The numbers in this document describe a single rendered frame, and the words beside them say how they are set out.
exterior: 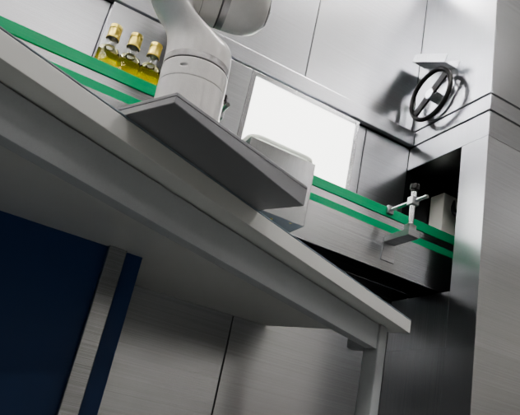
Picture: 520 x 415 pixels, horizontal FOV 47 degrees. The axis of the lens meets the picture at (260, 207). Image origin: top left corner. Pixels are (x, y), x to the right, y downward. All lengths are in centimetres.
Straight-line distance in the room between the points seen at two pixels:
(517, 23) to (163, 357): 163
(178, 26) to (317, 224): 79
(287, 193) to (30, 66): 42
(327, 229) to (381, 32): 99
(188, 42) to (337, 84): 118
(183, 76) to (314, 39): 123
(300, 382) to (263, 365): 13
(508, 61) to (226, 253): 144
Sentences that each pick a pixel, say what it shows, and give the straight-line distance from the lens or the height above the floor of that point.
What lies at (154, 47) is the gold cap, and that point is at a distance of 171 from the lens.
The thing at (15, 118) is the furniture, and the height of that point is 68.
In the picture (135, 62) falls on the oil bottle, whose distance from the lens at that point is 165.
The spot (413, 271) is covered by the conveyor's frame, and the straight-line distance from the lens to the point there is 187.
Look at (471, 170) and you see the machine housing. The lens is 200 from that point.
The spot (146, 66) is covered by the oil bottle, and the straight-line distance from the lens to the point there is 166.
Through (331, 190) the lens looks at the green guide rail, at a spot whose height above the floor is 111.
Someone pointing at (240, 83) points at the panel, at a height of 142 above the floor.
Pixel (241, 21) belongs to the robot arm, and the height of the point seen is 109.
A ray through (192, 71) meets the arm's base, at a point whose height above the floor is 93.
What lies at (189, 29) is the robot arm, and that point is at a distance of 110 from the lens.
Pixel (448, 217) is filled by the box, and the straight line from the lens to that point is 223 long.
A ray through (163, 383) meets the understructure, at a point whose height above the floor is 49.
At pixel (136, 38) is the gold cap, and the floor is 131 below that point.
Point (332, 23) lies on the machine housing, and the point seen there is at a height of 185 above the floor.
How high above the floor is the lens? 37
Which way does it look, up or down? 22 degrees up
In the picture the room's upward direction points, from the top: 12 degrees clockwise
